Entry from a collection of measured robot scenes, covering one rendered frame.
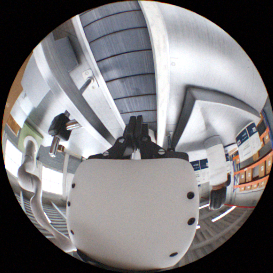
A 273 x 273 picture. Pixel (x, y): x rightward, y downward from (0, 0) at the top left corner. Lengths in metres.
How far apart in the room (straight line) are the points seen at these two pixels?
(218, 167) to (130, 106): 0.34
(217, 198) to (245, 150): 0.27
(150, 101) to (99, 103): 0.14
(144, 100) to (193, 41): 0.17
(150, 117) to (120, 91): 0.08
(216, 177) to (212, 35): 0.40
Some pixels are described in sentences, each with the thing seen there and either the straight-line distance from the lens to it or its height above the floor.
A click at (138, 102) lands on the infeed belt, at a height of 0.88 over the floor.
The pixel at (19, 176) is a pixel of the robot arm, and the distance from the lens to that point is 0.64.
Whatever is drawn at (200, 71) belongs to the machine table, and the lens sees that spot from 0.22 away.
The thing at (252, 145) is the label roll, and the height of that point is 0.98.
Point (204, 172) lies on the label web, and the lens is 0.57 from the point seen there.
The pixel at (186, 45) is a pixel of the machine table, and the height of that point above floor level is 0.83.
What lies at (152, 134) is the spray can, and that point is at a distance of 0.22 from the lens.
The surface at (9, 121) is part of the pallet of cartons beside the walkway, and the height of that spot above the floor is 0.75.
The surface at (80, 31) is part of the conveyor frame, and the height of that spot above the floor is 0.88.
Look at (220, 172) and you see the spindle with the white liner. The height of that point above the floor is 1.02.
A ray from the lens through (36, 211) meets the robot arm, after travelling 0.56.
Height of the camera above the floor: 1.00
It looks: 28 degrees down
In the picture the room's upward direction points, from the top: 179 degrees counter-clockwise
